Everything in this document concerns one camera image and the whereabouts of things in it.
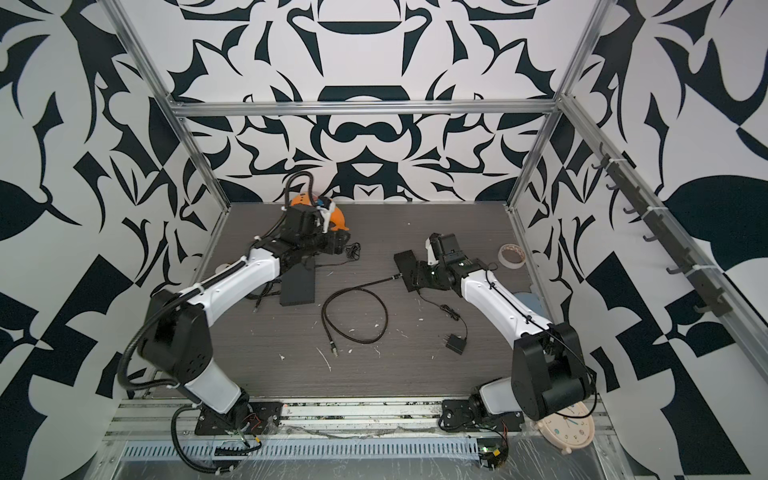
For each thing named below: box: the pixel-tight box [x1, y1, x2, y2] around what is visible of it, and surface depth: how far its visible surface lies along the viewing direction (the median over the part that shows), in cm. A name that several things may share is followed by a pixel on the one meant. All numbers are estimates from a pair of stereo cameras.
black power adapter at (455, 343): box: [418, 289, 469, 355], surface depth 88 cm
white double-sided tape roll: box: [498, 243, 527, 269], surface depth 107 cm
